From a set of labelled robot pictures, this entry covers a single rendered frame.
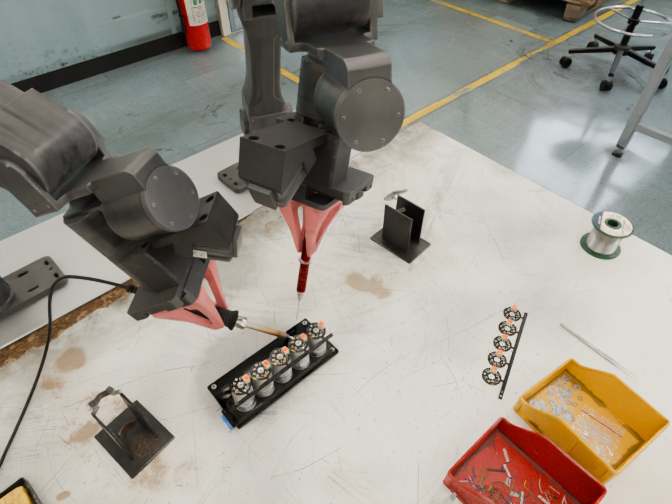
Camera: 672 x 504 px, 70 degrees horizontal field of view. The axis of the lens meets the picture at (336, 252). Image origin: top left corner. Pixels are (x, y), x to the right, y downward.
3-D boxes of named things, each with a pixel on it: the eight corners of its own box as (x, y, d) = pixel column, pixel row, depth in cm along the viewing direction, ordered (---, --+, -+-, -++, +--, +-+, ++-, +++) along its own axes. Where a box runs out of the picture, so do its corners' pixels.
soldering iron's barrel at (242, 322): (284, 334, 60) (235, 319, 58) (289, 328, 59) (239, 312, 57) (283, 344, 59) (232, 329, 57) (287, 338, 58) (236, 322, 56)
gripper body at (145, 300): (211, 237, 54) (166, 191, 50) (186, 310, 47) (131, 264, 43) (168, 253, 57) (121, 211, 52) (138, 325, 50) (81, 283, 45)
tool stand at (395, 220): (402, 245, 84) (377, 188, 81) (445, 245, 76) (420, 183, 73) (380, 262, 81) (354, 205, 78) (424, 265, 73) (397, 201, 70)
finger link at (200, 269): (250, 290, 58) (201, 241, 52) (238, 341, 53) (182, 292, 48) (206, 303, 61) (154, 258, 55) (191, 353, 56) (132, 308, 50)
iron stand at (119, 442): (157, 424, 62) (110, 368, 58) (184, 443, 55) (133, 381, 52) (116, 462, 58) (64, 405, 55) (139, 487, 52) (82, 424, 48)
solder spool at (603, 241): (597, 228, 82) (609, 205, 78) (628, 250, 78) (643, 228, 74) (571, 241, 79) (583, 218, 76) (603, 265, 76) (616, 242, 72)
